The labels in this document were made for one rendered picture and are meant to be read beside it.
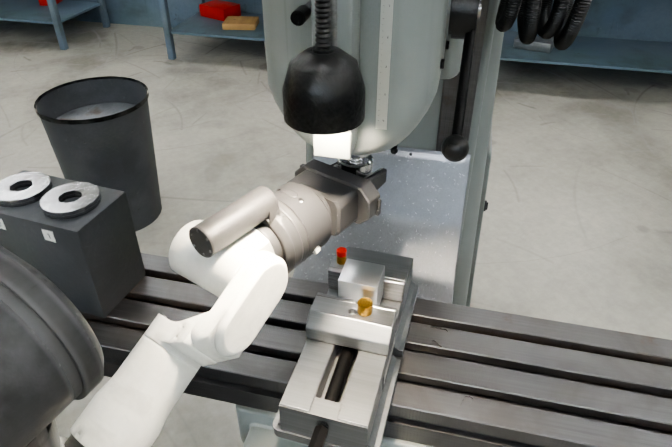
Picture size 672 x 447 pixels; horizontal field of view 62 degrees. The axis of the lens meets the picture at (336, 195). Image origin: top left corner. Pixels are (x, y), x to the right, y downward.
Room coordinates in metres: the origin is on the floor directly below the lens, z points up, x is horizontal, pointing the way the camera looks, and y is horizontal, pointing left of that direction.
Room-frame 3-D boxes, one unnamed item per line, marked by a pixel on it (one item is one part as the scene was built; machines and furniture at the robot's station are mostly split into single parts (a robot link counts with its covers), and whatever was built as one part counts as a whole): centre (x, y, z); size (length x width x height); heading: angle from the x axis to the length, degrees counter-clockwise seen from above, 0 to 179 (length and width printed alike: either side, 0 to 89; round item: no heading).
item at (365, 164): (0.64, -0.03, 1.26); 0.05 x 0.05 x 0.01
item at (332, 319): (0.58, -0.02, 1.02); 0.12 x 0.06 x 0.04; 74
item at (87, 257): (0.76, 0.48, 1.03); 0.22 x 0.12 x 0.20; 71
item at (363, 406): (0.60, -0.03, 0.99); 0.35 x 0.15 x 0.11; 164
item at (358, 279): (0.63, -0.04, 1.04); 0.06 x 0.05 x 0.06; 74
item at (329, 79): (0.45, 0.01, 1.45); 0.07 x 0.07 x 0.06
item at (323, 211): (0.56, 0.03, 1.24); 0.13 x 0.12 x 0.10; 53
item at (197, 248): (0.48, 0.10, 1.25); 0.11 x 0.11 x 0.11; 53
